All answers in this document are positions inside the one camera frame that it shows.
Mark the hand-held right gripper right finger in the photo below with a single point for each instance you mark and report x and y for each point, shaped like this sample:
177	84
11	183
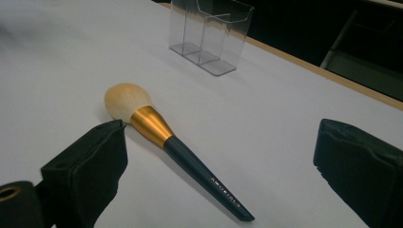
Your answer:
361	161

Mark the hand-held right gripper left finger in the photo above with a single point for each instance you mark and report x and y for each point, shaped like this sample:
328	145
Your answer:
92	171

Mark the makeup brush with gold ferrule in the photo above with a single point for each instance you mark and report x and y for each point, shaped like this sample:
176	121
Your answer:
177	148

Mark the clear acrylic organizer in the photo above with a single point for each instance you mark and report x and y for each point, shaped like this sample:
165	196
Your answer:
209	34

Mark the dark chair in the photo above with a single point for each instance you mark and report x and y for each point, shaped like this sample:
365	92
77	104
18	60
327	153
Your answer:
364	53

